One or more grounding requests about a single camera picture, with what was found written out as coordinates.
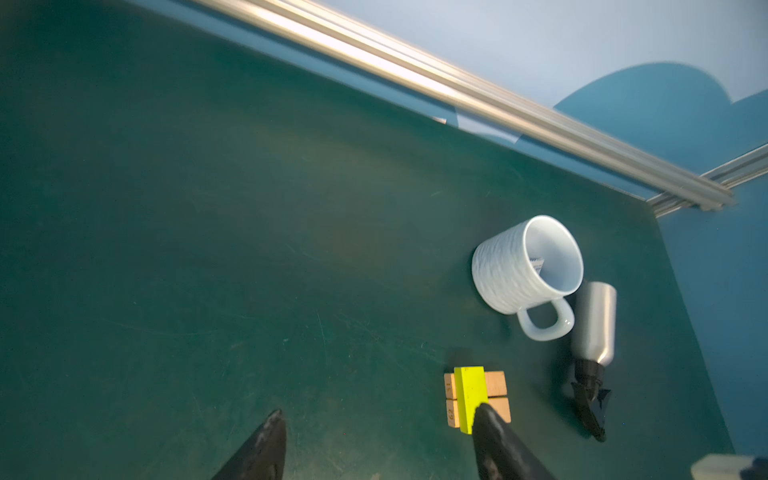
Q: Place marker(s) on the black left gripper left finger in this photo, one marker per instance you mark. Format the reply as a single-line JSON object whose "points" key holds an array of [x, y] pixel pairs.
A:
{"points": [[262, 455]]}

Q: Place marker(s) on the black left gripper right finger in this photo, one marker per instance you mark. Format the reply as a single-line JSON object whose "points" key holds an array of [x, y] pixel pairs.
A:
{"points": [[500, 453]]}

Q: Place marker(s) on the lime green block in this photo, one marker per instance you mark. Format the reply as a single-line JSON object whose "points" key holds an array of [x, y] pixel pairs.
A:
{"points": [[471, 391]]}

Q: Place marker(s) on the silver spray bottle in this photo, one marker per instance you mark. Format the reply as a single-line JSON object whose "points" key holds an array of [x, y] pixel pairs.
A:
{"points": [[593, 349]]}

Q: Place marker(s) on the light blue ceramic mug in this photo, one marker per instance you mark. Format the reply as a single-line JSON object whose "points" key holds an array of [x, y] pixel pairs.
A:
{"points": [[535, 262]]}

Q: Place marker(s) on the aluminium back frame rail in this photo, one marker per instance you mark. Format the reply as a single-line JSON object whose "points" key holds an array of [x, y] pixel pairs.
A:
{"points": [[339, 37]]}

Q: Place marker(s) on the aluminium right corner post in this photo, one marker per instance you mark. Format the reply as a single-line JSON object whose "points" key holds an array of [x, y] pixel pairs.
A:
{"points": [[740, 170]]}

